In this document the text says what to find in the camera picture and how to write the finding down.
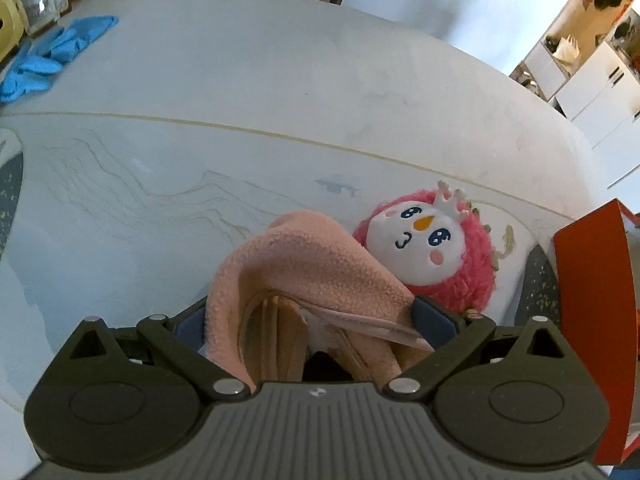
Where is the white bag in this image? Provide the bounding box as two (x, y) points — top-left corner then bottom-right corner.
(552, 35), (581, 63)

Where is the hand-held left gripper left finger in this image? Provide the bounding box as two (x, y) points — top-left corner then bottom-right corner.
(47, 296), (253, 402)

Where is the yellow object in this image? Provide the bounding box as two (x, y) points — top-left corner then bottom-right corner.
(0, 0), (31, 61)

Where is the red cardboard box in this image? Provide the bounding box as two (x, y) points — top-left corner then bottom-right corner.
(552, 199), (640, 466)

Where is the white cabinet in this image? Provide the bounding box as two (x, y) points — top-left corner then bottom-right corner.
(510, 40), (640, 191)

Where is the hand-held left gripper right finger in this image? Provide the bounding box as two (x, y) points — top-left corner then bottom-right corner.
(382, 294), (584, 403)

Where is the pink plush toy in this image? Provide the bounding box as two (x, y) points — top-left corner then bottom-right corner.
(352, 180), (501, 318)

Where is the blue rubber glove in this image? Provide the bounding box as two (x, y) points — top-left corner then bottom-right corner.
(0, 42), (66, 105)
(32, 14), (121, 63)

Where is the pink fleece cloth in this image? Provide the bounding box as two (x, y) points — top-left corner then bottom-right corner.
(206, 210), (433, 396)

